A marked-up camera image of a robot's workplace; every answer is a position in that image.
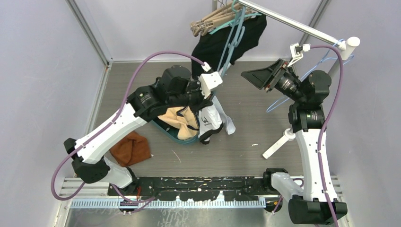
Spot brown towel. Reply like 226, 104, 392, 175
110, 131, 151, 167

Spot teal plastic hanger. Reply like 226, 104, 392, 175
204, 1, 261, 35

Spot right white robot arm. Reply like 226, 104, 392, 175
241, 59, 348, 225

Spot white clothes rack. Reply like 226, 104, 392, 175
238, 0, 360, 159

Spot teal plastic basket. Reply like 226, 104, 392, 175
150, 119, 198, 145

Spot purple cable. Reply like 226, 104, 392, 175
51, 51, 209, 214
308, 45, 345, 227

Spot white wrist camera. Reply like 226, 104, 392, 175
199, 62, 223, 99
288, 43, 311, 67

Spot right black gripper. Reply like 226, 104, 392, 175
241, 59, 305, 104

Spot beige underwear navy trim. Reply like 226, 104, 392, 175
158, 107, 199, 140

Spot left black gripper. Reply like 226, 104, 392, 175
167, 77, 213, 115

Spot wooden hangers at back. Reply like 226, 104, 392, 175
190, 0, 260, 37

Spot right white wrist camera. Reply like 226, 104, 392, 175
288, 43, 311, 67

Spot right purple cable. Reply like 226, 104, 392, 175
308, 45, 345, 227

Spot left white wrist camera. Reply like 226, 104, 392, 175
199, 62, 223, 99

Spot white black underwear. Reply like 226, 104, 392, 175
198, 96, 236, 145

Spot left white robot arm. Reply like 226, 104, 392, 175
64, 65, 222, 195

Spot light blue wire hanger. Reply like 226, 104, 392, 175
266, 38, 355, 114

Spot black garment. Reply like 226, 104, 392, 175
191, 14, 268, 79

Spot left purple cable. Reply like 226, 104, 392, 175
51, 51, 209, 214

